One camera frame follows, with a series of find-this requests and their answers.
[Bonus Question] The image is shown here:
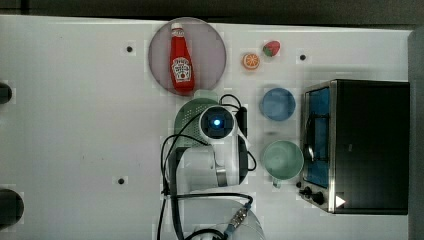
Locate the green plastic strainer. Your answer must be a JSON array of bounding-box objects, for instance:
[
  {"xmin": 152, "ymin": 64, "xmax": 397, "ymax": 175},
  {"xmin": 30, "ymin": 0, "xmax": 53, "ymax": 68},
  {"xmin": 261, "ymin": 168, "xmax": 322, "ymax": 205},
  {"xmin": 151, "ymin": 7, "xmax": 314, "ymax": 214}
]
[{"xmin": 174, "ymin": 90, "xmax": 218, "ymax": 147}]

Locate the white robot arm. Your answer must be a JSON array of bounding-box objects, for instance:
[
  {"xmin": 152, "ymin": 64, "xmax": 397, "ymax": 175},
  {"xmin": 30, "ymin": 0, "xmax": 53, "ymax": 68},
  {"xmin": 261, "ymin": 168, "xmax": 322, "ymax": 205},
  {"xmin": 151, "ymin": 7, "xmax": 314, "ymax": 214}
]
[{"xmin": 163, "ymin": 104, "xmax": 265, "ymax": 240}]

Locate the red ketchup bottle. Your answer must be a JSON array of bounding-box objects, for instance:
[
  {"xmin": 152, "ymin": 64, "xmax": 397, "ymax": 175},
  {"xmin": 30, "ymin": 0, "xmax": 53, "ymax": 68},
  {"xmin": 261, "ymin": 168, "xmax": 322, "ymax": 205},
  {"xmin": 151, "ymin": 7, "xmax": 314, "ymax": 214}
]
[{"xmin": 169, "ymin": 23, "xmax": 195, "ymax": 94}]

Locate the grey round plate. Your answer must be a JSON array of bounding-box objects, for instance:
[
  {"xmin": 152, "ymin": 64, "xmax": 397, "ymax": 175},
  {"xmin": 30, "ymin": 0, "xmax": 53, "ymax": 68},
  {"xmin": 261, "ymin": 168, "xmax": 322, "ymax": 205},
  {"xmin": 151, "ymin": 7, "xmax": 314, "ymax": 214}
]
[{"xmin": 148, "ymin": 17, "xmax": 226, "ymax": 96}]

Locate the blue plastic cup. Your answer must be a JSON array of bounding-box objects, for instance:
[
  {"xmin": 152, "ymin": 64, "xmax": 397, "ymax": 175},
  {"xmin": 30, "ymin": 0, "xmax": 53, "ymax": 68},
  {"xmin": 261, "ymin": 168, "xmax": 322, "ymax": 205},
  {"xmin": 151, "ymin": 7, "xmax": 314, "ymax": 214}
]
[{"xmin": 259, "ymin": 88, "xmax": 296, "ymax": 121}]

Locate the orange slice toy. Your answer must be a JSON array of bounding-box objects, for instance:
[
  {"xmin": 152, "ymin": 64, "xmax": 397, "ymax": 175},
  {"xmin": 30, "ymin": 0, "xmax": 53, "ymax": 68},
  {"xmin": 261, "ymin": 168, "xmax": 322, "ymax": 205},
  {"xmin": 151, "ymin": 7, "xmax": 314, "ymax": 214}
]
[{"xmin": 242, "ymin": 53, "xmax": 260, "ymax": 70}]

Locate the green plastic mug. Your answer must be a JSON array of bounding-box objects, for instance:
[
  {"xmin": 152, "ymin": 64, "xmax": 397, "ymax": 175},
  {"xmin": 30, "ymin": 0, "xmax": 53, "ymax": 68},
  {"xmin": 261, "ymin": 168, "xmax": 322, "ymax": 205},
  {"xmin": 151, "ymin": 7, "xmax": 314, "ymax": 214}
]
[{"xmin": 261, "ymin": 140, "xmax": 304, "ymax": 188}]

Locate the red toy strawberry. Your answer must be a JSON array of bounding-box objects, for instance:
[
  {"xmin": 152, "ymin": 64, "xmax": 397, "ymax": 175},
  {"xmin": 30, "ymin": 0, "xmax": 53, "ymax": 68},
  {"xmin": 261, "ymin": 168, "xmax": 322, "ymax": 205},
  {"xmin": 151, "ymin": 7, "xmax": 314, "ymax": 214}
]
[{"xmin": 262, "ymin": 41, "xmax": 281, "ymax": 57}]

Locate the black toaster oven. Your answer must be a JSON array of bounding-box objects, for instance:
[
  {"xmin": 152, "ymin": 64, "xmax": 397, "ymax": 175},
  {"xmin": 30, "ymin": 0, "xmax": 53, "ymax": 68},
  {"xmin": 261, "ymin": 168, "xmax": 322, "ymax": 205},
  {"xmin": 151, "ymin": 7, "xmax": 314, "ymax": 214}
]
[{"xmin": 297, "ymin": 79, "xmax": 410, "ymax": 215}]

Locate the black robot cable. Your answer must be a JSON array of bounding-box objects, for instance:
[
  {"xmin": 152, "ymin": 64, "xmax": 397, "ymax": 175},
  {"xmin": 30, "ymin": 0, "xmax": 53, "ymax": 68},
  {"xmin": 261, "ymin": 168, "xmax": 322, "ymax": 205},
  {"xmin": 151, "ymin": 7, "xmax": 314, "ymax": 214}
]
[{"xmin": 155, "ymin": 93, "xmax": 258, "ymax": 240}]

